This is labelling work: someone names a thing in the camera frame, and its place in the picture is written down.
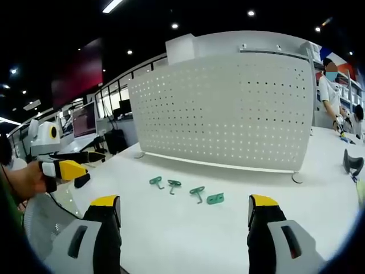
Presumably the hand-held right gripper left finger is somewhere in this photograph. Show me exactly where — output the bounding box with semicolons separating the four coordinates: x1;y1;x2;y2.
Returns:
44;195;122;274

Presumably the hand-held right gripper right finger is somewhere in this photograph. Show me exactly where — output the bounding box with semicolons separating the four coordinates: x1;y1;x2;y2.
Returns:
246;194;328;274

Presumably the green mounting plate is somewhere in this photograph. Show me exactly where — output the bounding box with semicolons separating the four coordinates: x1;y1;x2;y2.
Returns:
206;192;225;206

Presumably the green hook assembly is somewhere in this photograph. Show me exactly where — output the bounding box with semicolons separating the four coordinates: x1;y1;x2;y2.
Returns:
149;176;164;190
189;186;206;206
167;179;182;197

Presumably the person's left hand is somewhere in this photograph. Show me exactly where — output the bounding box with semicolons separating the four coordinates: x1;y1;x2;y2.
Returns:
10;160;48;201

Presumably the white office desk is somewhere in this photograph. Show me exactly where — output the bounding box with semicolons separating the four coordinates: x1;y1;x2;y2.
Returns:
60;132;107;153

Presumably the computer monitor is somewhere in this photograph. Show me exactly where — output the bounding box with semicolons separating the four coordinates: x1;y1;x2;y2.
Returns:
72;100;98;138

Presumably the black office chair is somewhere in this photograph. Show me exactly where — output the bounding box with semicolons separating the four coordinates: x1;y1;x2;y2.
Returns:
103;128;127;155

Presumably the white mesh chair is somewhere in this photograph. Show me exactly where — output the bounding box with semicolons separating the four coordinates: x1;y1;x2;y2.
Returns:
23;182;84;253

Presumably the person's green clothing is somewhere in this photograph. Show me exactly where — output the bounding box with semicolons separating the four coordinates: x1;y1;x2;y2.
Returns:
0;168;25;240

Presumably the pale green object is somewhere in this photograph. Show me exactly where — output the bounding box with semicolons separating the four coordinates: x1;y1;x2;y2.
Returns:
355;179;365;207

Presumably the black curved tool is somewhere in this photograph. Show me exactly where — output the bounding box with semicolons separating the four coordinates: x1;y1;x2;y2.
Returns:
342;148;364;176

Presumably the blue object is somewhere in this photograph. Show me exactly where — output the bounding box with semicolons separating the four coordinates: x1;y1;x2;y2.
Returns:
338;135;357;146

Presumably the white perforated pegboard panel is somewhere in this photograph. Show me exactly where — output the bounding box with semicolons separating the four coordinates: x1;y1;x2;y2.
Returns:
127;53;314;184

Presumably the long ceiling light strip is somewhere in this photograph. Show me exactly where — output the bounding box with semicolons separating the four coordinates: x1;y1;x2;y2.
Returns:
102;0;127;14

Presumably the black cable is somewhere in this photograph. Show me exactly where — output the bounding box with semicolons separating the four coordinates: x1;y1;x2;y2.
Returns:
47;191;79;221

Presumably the large dark wall screen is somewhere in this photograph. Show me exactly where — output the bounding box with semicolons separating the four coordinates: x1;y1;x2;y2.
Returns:
51;37;104;110

